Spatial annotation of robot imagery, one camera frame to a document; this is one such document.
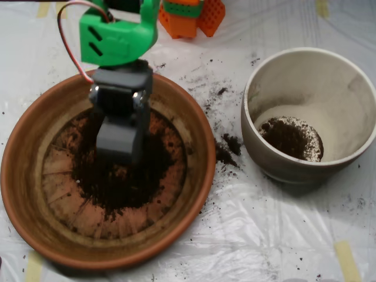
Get dark soil heap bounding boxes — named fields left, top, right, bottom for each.
left=70, top=108, right=180, bottom=218

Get beige masking tape strip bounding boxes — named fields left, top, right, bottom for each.
left=316, top=0, right=330, bottom=18
left=334, top=240, right=362, bottom=282
left=37, top=2, right=51, bottom=18
left=55, top=2, right=69, bottom=20
left=25, top=251, right=44, bottom=282

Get red and white servo cable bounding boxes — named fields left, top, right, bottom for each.
left=57, top=0, right=115, bottom=86

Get spilled soil clump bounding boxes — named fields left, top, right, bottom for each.
left=216, top=133, right=244, bottom=170

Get terracotta saucer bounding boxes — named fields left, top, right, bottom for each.
left=0, top=66, right=217, bottom=271

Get white ceramic pot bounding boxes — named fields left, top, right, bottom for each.
left=240, top=47, right=376, bottom=186

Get clear plastic cover sheet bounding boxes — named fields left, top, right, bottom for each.
left=0, top=0, right=376, bottom=282

